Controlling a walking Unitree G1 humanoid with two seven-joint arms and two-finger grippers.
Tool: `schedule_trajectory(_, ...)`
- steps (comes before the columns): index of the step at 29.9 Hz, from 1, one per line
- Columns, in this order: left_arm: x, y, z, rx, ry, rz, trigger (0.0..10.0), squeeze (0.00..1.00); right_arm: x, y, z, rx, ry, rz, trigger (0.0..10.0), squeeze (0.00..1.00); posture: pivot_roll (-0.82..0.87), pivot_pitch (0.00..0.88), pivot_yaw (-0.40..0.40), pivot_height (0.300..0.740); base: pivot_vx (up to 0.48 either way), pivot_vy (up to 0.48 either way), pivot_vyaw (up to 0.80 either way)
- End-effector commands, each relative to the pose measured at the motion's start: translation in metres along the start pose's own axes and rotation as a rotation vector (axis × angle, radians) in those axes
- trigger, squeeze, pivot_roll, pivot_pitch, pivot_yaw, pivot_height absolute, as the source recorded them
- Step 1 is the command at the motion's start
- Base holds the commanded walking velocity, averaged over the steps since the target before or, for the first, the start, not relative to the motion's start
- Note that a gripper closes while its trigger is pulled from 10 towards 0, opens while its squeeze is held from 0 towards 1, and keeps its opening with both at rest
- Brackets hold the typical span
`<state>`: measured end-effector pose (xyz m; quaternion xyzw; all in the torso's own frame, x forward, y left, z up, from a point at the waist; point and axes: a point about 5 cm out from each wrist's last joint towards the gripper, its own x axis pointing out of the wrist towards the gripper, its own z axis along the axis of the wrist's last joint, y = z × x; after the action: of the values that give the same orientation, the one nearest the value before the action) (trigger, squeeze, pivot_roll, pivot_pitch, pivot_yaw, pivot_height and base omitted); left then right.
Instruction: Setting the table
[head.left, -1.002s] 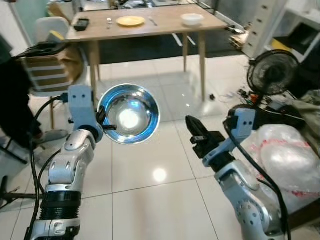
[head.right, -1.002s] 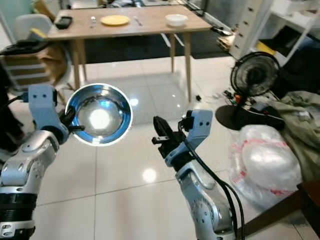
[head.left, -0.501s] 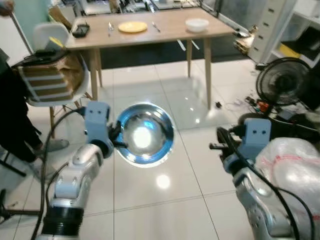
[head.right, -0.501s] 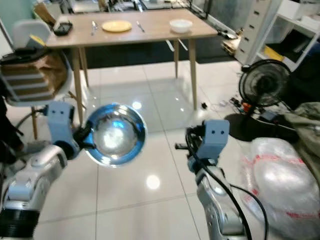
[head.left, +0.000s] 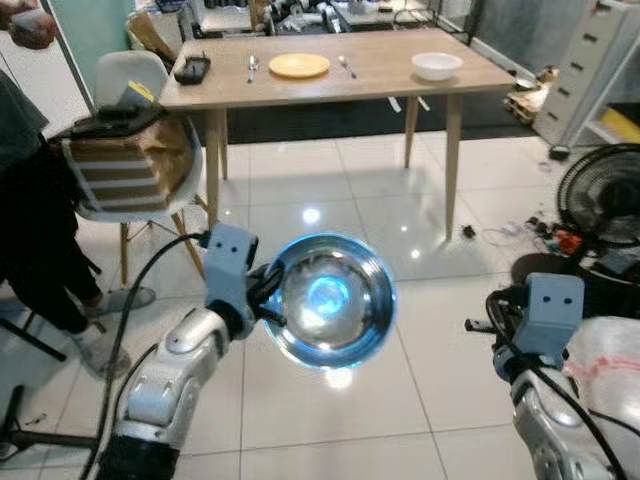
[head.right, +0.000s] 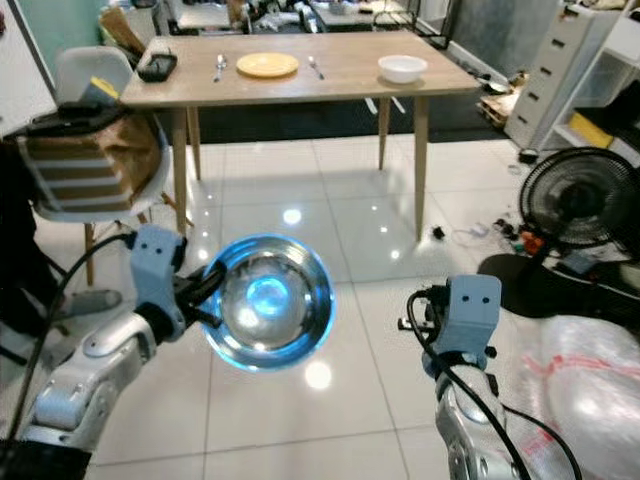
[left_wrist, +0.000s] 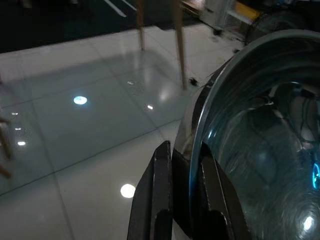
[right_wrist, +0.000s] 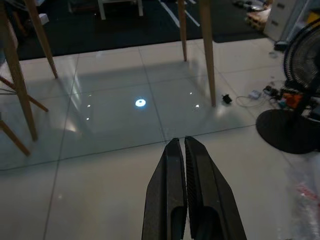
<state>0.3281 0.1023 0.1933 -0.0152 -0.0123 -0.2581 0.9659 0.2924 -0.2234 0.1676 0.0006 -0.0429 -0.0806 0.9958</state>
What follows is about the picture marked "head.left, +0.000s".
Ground wooden dining table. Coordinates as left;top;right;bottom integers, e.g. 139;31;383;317
158;28;519;241

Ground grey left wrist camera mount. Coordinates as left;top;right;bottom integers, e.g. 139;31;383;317
203;223;260;316

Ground brown cardboard box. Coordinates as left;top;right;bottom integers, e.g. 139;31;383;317
62;115;197;214

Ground clear plastic bag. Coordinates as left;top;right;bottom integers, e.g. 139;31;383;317
560;315;640;480

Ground black tray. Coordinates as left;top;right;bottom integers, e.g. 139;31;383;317
173;55;212;86

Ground person's hand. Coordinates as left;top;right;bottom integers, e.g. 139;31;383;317
4;0;59;51

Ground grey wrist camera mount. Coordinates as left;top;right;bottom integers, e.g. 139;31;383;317
518;272;586;359
203;223;260;316

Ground shiny steel bowl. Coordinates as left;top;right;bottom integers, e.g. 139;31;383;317
258;233;398;371

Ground black stand leg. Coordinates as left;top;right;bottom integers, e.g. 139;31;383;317
0;385;101;463

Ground orange tool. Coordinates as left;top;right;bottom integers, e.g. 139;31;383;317
553;230;587;257

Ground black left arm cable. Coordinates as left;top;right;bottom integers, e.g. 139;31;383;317
80;232;213;480

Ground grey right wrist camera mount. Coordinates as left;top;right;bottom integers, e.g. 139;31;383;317
518;272;586;359

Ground yellow box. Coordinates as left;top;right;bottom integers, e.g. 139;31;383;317
598;107;640;144

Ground black floor fan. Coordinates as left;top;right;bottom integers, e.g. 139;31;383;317
510;148;640;321

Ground yellow plate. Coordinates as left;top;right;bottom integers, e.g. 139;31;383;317
268;52;331;80

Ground white chair wooden legs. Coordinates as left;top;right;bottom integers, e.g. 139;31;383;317
75;50;208;288

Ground black device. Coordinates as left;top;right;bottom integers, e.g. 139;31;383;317
68;98;168;141

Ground white shelf unit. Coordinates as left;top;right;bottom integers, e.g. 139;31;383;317
585;0;640;151

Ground white bowl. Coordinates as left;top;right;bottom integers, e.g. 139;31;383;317
412;52;464;82

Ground white drawer cabinet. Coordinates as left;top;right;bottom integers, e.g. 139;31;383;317
533;0;629;148

